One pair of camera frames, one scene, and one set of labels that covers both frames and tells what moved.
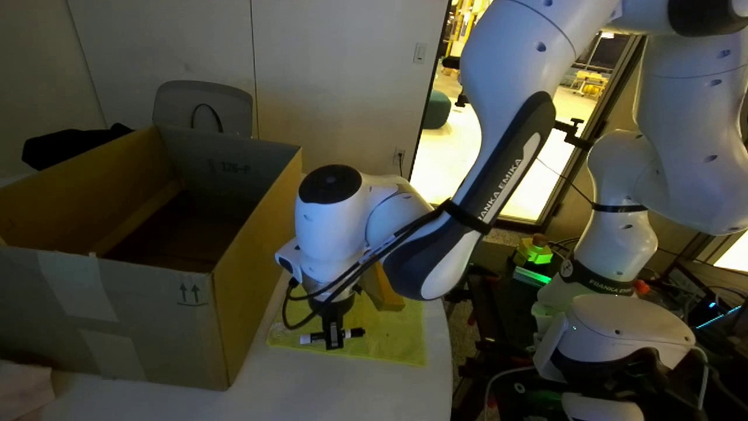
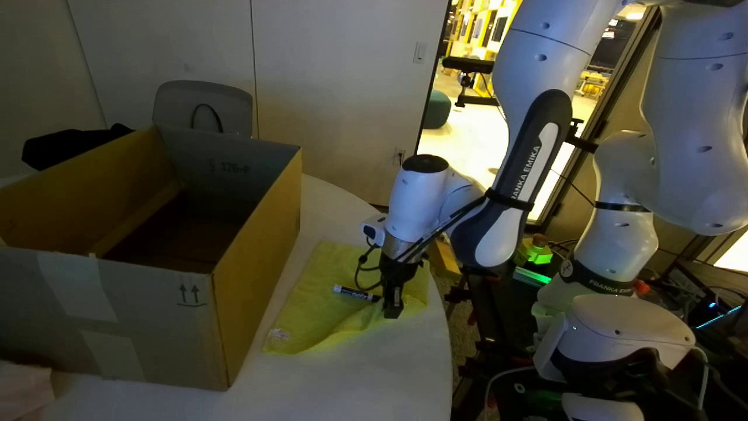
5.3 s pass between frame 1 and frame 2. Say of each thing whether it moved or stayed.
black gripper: moved
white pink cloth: stayed
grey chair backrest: stayed
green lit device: stayed
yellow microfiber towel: moved
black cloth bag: stayed
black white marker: moved
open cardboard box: stayed
